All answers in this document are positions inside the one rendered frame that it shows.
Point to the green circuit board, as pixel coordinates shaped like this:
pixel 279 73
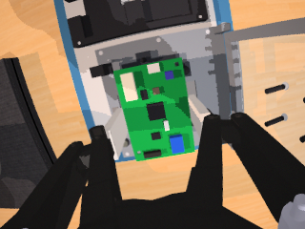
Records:
pixel 155 104

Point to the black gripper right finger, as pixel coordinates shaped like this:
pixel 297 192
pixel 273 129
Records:
pixel 277 174

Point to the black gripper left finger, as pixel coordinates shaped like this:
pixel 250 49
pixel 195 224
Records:
pixel 53 201

